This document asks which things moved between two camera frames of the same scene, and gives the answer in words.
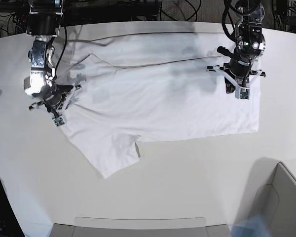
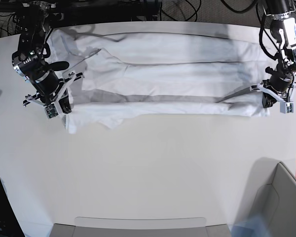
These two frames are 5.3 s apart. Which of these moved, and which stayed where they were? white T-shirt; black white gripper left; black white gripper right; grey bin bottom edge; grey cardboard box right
Moved: black white gripper left; black white gripper right; white T-shirt
Stayed: grey cardboard box right; grey bin bottom edge
